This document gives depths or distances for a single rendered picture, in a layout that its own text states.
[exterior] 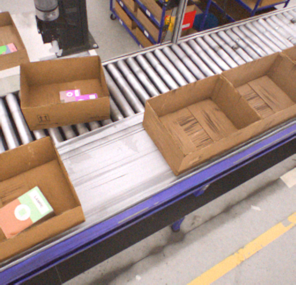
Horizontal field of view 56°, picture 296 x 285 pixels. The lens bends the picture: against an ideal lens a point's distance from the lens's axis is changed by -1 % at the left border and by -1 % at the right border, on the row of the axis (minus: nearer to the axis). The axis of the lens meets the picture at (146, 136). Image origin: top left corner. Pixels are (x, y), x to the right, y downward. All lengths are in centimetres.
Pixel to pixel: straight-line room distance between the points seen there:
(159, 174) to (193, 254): 95
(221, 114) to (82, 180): 71
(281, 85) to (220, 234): 106
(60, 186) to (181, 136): 55
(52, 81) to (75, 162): 59
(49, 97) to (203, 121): 80
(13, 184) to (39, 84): 64
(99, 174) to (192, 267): 107
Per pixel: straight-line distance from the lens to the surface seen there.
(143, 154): 119
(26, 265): 105
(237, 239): 213
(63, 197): 111
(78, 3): 168
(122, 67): 171
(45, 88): 160
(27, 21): 210
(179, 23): 185
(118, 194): 111
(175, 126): 128
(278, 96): 161
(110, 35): 318
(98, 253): 131
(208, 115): 136
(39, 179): 116
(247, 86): 158
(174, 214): 138
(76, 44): 181
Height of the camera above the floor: 191
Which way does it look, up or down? 56 degrees down
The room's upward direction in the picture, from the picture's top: 10 degrees clockwise
